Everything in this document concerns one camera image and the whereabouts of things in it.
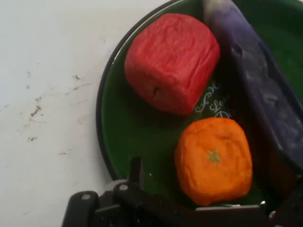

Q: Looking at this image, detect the green enamel plate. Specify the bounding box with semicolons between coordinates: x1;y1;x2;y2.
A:
96;0;303;211

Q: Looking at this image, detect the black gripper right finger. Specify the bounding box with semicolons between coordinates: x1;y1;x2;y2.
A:
267;151;303;227

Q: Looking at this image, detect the orange soft toy fruit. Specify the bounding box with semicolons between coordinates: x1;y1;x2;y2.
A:
174;117;253;206

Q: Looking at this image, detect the purple toy eggplant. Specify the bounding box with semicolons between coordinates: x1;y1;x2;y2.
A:
203;0;303;170

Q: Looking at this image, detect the red soft cube toy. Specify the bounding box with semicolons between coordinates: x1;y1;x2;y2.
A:
124;13;221;116

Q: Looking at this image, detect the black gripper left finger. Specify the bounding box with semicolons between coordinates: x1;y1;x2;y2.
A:
61;156;197;227

